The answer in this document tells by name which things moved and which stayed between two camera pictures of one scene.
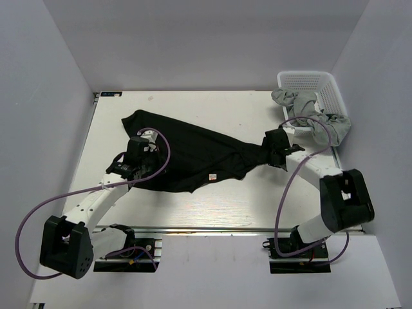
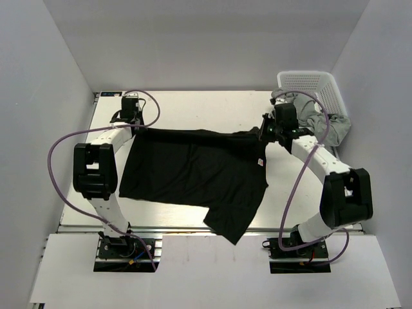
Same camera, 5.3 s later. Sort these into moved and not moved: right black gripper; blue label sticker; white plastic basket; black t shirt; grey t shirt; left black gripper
Moved: left black gripper; right black gripper; black t shirt
Not moved: grey t shirt; white plastic basket; blue label sticker
